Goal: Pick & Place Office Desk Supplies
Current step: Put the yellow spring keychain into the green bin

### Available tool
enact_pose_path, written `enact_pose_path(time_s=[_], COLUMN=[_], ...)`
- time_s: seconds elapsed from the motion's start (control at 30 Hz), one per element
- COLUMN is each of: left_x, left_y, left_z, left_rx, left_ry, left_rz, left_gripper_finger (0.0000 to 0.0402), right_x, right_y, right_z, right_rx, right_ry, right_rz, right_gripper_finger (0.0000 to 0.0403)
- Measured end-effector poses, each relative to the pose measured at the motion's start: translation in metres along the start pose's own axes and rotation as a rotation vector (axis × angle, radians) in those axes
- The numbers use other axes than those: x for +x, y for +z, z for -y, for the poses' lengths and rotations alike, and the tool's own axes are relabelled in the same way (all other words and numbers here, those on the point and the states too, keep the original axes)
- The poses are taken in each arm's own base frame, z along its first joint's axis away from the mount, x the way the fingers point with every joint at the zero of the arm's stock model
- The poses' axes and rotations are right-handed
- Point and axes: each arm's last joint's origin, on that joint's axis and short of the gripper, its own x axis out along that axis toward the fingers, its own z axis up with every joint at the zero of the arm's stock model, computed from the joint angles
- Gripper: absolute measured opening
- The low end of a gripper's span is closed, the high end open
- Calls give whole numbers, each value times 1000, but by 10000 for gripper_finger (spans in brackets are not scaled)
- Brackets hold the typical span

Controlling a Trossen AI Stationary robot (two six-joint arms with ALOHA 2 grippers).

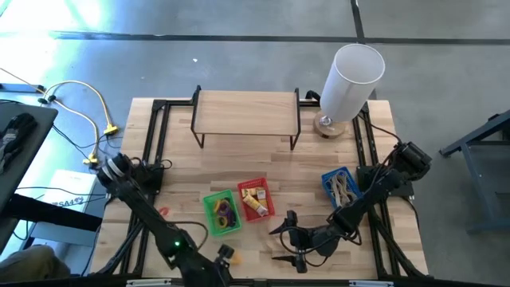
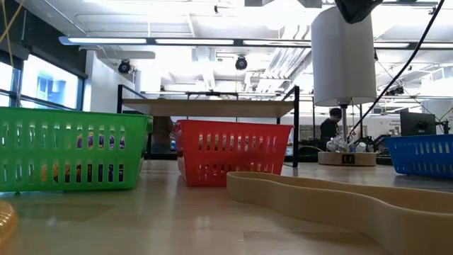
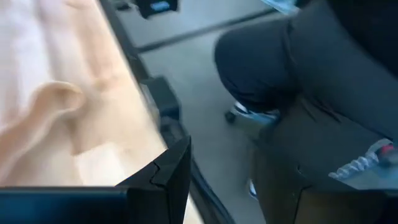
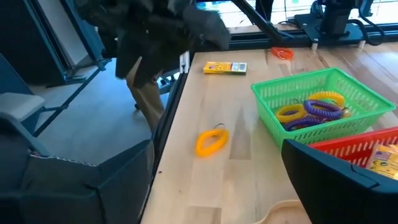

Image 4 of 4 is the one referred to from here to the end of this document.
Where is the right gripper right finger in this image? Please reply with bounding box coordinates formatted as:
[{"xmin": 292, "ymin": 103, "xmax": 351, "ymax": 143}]
[{"xmin": 281, "ymin": 139, "xmax": 398, "ymax": 224}]

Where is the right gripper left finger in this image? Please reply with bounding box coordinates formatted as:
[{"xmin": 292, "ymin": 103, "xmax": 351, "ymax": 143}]
[{"xmin": 0, "ymin": 140, "xmax": 155, "ymax": 224}]

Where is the yellow spiral wrist coil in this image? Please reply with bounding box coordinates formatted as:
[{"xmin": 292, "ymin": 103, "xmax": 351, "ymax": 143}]
[
  {"xmin": 307, "ymin": 90, "xmax": 346, "ymax": 108},
  {"xmin": 275, "ymin": 103, "xmax": 308, "ymax": 124}
]

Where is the red plastic basket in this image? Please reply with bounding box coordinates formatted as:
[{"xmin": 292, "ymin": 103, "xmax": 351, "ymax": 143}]
[{"xmin": 307, "ymin": 126, "xmax": 398, "ymax": 169}]

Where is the beige curved track piece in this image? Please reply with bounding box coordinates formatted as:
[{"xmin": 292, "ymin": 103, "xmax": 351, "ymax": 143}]
[{"xmin": 254, "ymin": 198, "xmax": 312, "ymax": 224}]

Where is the green plastic basket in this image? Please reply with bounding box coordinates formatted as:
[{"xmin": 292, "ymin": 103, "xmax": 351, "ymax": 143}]
[{"xmin": 250, "ymin": 67, "xmax": 397, "ymax": 150}]

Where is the grey chair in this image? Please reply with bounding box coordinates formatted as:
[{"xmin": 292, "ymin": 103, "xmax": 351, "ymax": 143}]
[{"xmin": 0, "ymin": 52, "xmax": 50, "ymax": 156}]

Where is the amber spiral wrist coil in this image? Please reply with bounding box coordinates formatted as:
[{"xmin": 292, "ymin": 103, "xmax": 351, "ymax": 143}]
[{"xmin": 195, "ymin": 123, "xmax": 230, "ymax": 158}]

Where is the red-orange spiral wrist coil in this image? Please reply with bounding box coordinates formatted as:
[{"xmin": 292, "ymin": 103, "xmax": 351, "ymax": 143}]
[{"xmin": 269, "ymin": 46, "xmax": 295, "ymax": 60}]

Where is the white frame bracket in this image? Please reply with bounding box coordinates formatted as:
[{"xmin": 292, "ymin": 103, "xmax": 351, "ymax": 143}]
[{"xmin": 179, "ymin": 50, "xmax": 191, "ymax": 74}]

